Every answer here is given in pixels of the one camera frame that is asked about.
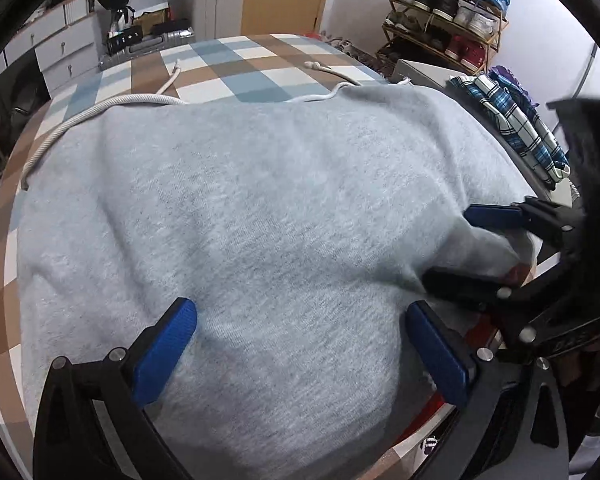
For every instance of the purple plastic bag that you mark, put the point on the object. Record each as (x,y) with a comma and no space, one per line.
(505,77)

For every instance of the checked bed blanket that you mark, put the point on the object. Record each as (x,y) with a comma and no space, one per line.
(260,60)

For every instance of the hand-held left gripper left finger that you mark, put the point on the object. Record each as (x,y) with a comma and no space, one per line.
(165,350)

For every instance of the heap of loose shoes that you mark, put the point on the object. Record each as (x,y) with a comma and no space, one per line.
(352,50)

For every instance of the small brown box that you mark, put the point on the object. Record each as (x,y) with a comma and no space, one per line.
(152,21)

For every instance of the black box with white print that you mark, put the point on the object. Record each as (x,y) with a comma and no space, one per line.
(125,36)

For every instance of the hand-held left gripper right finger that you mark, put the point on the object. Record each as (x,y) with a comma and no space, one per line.
(435,355)

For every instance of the grey printed hoodie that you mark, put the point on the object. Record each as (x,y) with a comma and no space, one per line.
(255,210)

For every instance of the blue plaid shirt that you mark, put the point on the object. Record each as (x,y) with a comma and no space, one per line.
(510,125)

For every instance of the white hard suitcase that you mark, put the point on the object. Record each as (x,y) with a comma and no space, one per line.
(215,0)

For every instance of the white desk with drawers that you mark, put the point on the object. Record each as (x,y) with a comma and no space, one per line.
(65,50)

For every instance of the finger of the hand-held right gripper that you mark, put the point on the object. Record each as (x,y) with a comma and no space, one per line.
(460,282)
(495,216)

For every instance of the person's right hand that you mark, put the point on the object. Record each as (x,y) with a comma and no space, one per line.
(580,370)

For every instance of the silver hard suitcase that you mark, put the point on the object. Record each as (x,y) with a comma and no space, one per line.
(145,49)

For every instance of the black tray box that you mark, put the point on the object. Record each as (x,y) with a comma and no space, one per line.
(172,27)

